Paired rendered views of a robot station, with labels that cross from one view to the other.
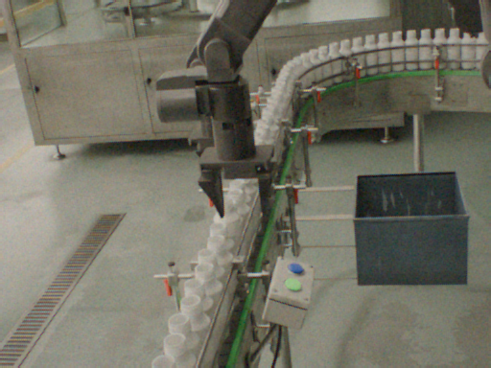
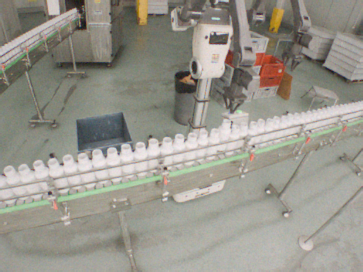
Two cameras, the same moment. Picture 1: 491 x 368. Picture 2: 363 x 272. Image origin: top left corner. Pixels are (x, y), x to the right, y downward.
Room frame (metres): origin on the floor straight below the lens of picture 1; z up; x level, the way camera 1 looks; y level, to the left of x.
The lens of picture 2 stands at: (2.12, 0.55, 1.77)
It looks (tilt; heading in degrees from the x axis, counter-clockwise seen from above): 40 degrees down; 230
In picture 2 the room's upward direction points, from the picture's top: 8 degrees clockwise
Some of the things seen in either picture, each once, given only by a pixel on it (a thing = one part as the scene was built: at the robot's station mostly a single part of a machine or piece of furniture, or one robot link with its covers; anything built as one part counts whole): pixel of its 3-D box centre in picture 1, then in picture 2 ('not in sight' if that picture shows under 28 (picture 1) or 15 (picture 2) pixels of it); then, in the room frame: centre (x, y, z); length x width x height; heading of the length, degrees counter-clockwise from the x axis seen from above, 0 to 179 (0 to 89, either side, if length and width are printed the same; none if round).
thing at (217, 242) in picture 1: (221, 272); (239, 137); (1.32, 0.07, 1.08); 0.06 x 0.06 x 0.17
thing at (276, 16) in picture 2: not in sight; (276, 20); (-7.28, -5.19, 0.55); 0.40 x 0.40 x 1.10; 77
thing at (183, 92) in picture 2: not in sight; (189, 98); (0.46, -1.36, 0.32); 0.45 x 0.45 x 0.64
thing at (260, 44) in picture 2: not in sight; (244, 41); (-0.57, -1.51, 1.00); 0.61 x 0.41 x 0.22; 175
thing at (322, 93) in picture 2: not in sight; (318, 98); (-2.02, -0.56, 0.21); 0.61 x 0.47 x 0.41; 41
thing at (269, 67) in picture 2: not in sight; (266, 65); (-1.28, -1.45, 0.55); 0.61 x 0.41 x 0.22; 170
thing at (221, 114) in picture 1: (225, 100); (298, 38); (0.94, 0.01, 1.57); 0.07 x 0.06 x 0.07; 78
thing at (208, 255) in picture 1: (212, 287); (249, 135); (1.26, 0.09, 1.08); 0.06 x 0.06 x 0.17
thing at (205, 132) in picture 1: (213, 124); (235, 88); (1.43, 0.04, 1.38); 0.10 x 0.07 x 0.07; 78
